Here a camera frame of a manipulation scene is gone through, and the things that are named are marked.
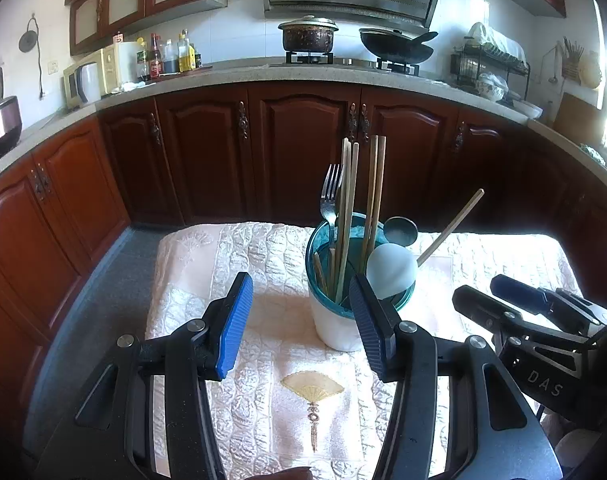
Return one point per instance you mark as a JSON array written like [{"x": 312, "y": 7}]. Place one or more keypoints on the white electric kettle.
[{"x": 89, "y": 82}]

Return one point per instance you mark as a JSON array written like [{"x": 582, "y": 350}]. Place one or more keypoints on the wall-mounted utensil holder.
[{"x": 571, "y": 60}]

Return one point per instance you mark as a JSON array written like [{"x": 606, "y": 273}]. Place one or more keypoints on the gas stove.
[{"x": 353, "y": 62}]

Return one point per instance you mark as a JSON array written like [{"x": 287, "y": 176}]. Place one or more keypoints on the black wok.
[{"x": 393, "y": 45}]

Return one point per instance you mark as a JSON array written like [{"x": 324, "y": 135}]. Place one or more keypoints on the patterned ceramic bowl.
[{"x": 491, "y": 87}]

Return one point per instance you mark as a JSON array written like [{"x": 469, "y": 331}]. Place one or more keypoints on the person's right hand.
[{"x": 566, "y": 445}]

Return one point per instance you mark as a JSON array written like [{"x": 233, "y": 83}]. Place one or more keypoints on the wooden cutting board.
[{"x": 578, "y": 120}]

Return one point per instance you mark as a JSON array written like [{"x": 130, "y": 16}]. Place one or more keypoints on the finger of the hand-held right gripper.
[
  {"x": 521, "y": 290},
  {"x": 483, "y": 307}
]

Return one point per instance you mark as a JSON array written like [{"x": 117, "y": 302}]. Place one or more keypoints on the white ceramic spoon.
[{"x": 391, "y": 270}]

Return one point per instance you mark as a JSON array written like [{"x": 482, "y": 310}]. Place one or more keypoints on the row of condiment bottles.
[{"x": 168, "y": 60}]

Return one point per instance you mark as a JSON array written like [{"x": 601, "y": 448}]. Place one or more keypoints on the dark red rice cooker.
[{"x": 1, "y": 125}]

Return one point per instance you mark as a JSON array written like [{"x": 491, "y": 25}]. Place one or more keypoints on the dark cooking pot with lid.
[{"x": 308, "y": 37}]

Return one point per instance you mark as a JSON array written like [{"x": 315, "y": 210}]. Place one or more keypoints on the hanging metal ladle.
[{"x": 552, "y": 67}]

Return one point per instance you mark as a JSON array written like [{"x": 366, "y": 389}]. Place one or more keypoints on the dark metal spoon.
[{"x": 401, "y": 231}]

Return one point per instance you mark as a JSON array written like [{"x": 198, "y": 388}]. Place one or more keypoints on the cream countertop appliance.
[{"x": 111, "y": 70}]

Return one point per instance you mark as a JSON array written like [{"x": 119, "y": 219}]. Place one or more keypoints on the floral white utensil holder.
[{"x": 333, "y": 325}]

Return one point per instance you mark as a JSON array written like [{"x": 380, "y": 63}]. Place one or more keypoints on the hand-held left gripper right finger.
[{"x": 371, "y": 320}]

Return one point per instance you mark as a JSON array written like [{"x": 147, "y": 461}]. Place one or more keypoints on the white bowl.
[{"x": 528, "y": 109}]

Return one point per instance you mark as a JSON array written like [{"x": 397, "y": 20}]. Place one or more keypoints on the dark round hanging strainer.
[{"x": 28, "y": 40}]

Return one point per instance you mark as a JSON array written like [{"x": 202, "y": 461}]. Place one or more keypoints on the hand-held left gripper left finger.
[{"x": 236, "y": 320}]

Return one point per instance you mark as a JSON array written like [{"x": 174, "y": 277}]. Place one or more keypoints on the quilted cream tablecloth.
[{"x": 283, "y": 310}]

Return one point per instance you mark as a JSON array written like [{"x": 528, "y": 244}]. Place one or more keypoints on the cream microwave oven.
[{"x": 69, "y": 87}]

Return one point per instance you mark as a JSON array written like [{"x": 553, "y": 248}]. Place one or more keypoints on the white cylindrical container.
[{"x": 128, "y": 62}]

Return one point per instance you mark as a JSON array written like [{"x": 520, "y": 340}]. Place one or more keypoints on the yellow bamboo strainer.
[{"x": 591, "y": 70}]

